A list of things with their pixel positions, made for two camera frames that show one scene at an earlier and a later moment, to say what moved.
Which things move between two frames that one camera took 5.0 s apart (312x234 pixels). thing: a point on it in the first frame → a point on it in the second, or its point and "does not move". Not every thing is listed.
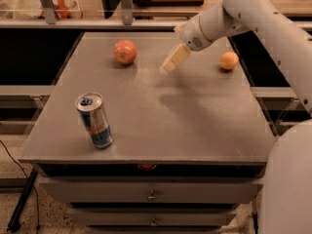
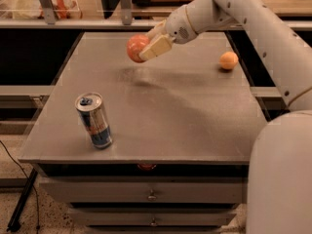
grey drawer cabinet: (129, 148) does not move
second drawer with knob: (154, 217) does not move
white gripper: (191, 34) → (177, 26)
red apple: (125, 52) → (136, 45)
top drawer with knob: (152, 191) does not move
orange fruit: (229, 60) does not move
